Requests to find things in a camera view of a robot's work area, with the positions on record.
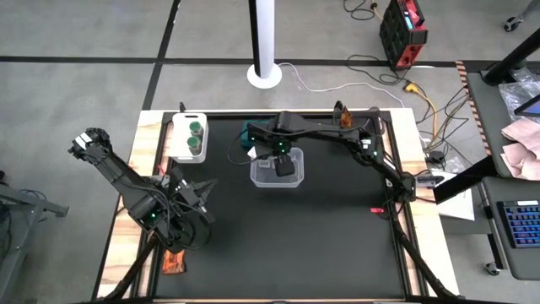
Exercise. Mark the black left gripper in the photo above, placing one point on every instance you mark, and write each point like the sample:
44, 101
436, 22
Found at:
182, 190

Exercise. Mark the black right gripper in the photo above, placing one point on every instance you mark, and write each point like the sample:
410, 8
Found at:
285, 165

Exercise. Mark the white-lid spice jar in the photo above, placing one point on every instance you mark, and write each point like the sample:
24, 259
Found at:
264, 163

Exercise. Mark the green-lid spice jar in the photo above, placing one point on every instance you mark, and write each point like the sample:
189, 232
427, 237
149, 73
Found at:
194, 143
195, 126

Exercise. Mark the orange spice packet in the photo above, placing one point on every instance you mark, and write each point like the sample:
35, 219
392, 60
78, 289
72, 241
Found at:
346, 118
174, 262

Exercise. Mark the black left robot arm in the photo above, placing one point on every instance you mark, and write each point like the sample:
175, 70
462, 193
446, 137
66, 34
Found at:
114, 173

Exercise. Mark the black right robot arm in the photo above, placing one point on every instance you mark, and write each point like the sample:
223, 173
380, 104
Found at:
329, 128

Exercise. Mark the clear plastic container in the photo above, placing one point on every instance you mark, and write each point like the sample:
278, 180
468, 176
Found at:
297, 177

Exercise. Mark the folded green cloth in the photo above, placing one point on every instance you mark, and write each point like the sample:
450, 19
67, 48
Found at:
246, 137

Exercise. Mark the white plastic bin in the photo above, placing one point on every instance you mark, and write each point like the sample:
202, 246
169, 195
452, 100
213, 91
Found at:
179, 143

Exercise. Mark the black table mat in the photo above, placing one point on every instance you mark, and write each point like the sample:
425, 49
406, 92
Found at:
274, 232

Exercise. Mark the white pole on round base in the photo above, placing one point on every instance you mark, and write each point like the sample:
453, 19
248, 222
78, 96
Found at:
258, 81

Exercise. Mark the black plastic bin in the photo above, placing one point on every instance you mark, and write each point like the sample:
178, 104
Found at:
363, 116

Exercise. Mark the black power adapter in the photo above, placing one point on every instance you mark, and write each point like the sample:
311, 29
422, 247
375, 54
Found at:
436, 156

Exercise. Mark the red and black crate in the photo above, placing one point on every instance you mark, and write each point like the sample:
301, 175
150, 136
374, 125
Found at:
401, 38

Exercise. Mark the white paper sheet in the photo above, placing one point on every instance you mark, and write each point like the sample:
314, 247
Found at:
457, 209

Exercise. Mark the black metal beam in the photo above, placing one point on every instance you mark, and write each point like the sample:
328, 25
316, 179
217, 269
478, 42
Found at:
510, 57
464, 181

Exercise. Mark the grey metal stand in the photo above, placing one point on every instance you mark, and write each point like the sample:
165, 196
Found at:
25, 207

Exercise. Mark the dark grey desk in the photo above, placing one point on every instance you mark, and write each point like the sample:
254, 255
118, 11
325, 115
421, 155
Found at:
489, 126

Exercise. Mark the desk caster wheel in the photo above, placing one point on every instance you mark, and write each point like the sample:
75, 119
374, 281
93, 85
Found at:
492, 268

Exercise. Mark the pink cloth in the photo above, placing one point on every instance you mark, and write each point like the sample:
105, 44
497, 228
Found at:
523, 148

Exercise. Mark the clear plastic bag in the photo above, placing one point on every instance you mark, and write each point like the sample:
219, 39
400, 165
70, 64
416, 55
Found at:
516, 90

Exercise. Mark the backlit keyboard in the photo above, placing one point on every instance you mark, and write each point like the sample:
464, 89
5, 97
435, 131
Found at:
523, 224

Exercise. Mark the tablet screen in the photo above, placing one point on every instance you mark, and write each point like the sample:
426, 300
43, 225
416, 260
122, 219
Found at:
531, 107

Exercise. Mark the chair caster wheel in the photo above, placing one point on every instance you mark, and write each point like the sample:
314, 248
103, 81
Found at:
511, 24

